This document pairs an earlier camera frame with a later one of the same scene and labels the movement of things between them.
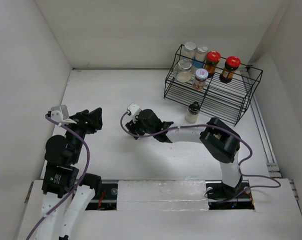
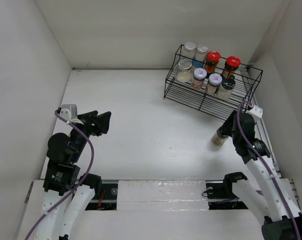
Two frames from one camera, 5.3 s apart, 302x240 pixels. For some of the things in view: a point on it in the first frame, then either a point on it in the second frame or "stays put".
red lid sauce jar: (212, 59) stays put
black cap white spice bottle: (192, 115) to (225, 90)
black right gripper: (131, 126) to (226, 125)
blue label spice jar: (200, 57) stays put
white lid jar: (201, 75) stays put
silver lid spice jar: (189, 50) stays put
